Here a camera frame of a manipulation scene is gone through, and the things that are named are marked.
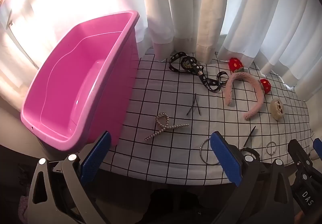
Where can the pink fuzzy strawberry headband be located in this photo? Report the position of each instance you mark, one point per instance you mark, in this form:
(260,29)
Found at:
(259,93)

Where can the white black grid cloth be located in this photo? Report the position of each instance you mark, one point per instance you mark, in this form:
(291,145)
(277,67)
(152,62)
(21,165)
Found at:
(163,93)

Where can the cream curtain panel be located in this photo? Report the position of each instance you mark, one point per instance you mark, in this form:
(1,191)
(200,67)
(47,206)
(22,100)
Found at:
(211,12)

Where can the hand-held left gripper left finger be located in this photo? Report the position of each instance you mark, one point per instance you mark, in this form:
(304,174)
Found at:
(96,158)

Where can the pearl hair claw clip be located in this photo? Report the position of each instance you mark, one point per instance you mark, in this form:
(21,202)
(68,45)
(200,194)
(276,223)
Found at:
(161,119)

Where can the black hairpin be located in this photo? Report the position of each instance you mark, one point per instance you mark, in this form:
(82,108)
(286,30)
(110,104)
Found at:
(194,103)

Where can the white sheer curtain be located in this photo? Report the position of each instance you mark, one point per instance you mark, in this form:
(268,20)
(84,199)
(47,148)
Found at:
(264,12)

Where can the pink plastic tub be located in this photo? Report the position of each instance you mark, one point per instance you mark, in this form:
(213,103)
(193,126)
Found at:
(75,75)

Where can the beige hair claw clip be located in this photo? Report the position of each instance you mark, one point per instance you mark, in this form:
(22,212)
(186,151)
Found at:
(276,109)

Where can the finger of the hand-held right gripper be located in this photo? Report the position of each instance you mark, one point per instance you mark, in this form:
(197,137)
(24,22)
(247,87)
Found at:
(318,147)
(300,161)

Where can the thin black hair clip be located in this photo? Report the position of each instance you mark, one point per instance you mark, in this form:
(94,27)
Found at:
(249,136)

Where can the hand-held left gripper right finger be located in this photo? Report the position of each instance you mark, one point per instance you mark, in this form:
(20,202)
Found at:
(225,158)

